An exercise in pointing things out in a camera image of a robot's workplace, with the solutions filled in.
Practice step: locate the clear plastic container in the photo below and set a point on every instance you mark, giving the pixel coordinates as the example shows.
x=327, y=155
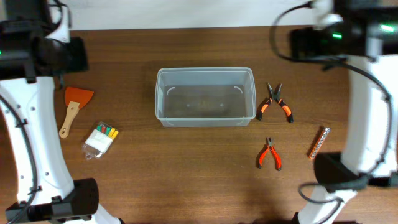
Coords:
x=205, y=97

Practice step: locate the long nose pliers orange black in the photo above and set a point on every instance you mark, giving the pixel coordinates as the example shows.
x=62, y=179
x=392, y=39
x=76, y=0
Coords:
x=274, y=96

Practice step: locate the orange socket bit rail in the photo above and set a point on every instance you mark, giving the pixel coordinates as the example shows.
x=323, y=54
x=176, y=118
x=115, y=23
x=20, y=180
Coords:
x=319, y=140

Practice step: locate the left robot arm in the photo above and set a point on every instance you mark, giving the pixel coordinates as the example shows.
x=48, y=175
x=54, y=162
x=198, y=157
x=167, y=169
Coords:
x=36, y=50

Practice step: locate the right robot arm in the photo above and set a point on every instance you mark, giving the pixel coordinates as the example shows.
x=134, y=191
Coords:
x=360, y=36

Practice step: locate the screwdriver set clear case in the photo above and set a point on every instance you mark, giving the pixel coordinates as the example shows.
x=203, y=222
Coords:
x=99, y=141

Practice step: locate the orange scraper wooden handle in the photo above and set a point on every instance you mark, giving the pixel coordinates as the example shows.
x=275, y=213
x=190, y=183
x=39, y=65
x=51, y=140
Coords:
x=75, y=99

